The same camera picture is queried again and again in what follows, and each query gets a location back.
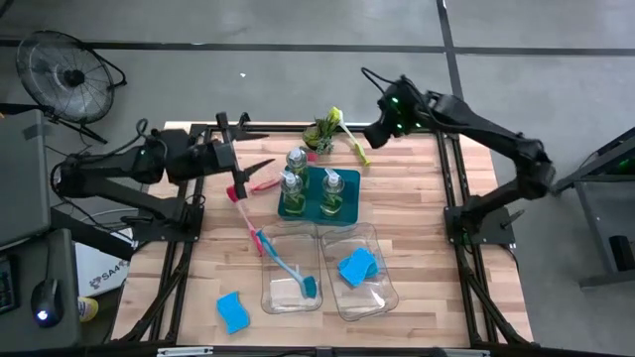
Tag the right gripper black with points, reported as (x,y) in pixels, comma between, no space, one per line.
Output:
(397,111)

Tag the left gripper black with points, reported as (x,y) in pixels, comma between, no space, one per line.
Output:
(198,156)

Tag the clear green soap pump bottle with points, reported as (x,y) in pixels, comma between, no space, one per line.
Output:
(331,196)
(296,161)
(292,196)

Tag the yellow-green dish brush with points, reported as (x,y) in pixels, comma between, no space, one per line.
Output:
(336,115)

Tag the blue and white dish brush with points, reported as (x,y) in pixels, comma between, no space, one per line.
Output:
(310,286)

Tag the light blue sponge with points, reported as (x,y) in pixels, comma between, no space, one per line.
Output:
(353,270)
(232,312)

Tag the clear plastic bin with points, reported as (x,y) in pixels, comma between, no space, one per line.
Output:
(280,297)
(367,297)

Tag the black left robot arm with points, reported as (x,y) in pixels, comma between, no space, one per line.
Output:
(109,166)

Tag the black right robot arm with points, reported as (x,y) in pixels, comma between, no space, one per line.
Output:
(496,134)

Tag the small potted succulent plant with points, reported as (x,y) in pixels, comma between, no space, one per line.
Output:
(320,136)

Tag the teal plastic tray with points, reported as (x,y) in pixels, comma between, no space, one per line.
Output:
(312,198)

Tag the black support bar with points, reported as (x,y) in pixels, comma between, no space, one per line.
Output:
(94,235)

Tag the white cardboard box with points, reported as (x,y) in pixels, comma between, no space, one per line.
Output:
(101,273)

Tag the black floor fan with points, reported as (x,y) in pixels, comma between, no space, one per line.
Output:
(54,64)

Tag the yellow round object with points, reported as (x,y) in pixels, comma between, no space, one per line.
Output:
(88,308)

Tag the black tripod bar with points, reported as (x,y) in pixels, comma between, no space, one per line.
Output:
(30,108)

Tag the grey desk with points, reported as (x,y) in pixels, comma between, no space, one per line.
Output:
(54,268)

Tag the grey computer case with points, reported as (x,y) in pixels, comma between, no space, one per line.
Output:
(20,178)

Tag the black metal stand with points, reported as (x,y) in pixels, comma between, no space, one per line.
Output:
(595,238)

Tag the black computer mouse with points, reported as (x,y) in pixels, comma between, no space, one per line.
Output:
(47,302)

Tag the black cylindrical foot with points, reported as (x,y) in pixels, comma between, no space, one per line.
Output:
(622,253)

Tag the black keyboard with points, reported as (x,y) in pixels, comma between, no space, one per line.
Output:
(7,292)

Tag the silver metal bracket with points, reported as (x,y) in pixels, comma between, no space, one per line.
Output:
(184,351)
(461,353)

